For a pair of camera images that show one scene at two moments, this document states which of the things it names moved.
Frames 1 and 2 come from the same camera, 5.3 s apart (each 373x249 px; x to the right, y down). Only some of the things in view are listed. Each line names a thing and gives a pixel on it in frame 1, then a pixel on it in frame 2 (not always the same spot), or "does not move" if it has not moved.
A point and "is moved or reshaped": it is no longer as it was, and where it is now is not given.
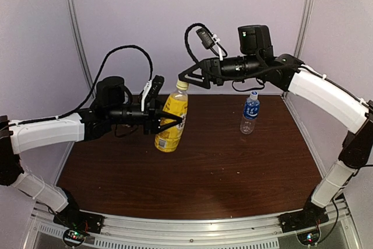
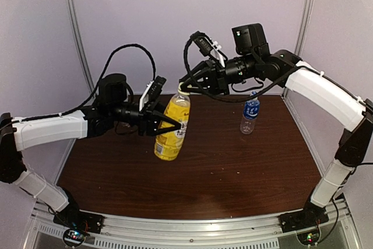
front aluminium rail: [125, 232] does not move
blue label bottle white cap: [250, 114] does not move
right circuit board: [309, 238] does not move
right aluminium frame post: [307, 12] does not move
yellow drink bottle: [176, 105] is moved or reshaped
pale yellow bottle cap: [182, 85] is moved or reshaped
